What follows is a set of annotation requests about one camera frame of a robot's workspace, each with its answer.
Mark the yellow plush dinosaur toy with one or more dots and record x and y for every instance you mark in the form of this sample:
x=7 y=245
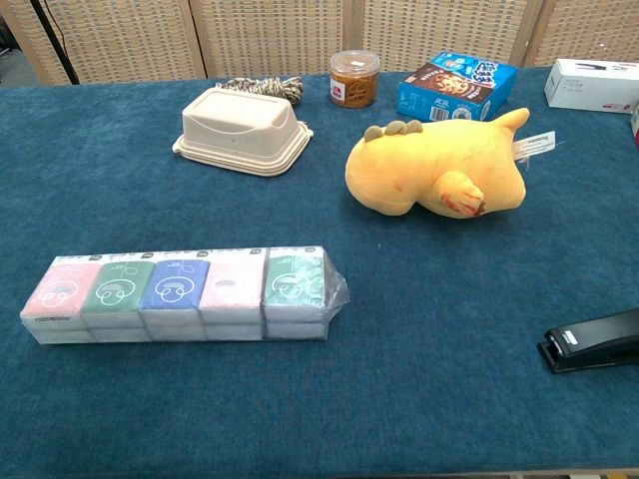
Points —
x=429 y=164

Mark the beige plastic lidded box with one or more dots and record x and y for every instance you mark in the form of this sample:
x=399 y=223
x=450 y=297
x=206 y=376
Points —
x=239 y=132

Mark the multicolour tissue packet bundle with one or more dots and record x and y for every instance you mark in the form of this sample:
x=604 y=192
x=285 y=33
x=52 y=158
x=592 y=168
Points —
x=175 y=299

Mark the clear jar with orange snacks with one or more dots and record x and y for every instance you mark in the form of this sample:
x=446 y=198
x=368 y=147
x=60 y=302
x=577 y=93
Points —
x=353 y=80

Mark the blue table cloth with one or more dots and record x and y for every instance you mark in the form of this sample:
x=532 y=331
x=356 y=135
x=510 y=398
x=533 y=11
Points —
x=249 y=399

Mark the blue cookie box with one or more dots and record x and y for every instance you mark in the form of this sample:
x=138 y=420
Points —
x=456 y=87

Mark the woven folding screen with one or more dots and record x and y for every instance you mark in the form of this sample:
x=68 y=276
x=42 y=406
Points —
x=274 y=35

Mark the black stapler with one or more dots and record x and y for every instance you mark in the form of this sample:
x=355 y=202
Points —
x=594 y=344

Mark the white cardboard box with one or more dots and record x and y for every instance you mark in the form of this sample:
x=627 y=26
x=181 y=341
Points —
x=591 y=85

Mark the black pole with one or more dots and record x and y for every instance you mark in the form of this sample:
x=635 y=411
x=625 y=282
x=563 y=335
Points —
x=54 y=40

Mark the red and white box edge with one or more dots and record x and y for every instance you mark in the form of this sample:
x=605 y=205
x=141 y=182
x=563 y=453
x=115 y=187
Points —
x=635 y=125

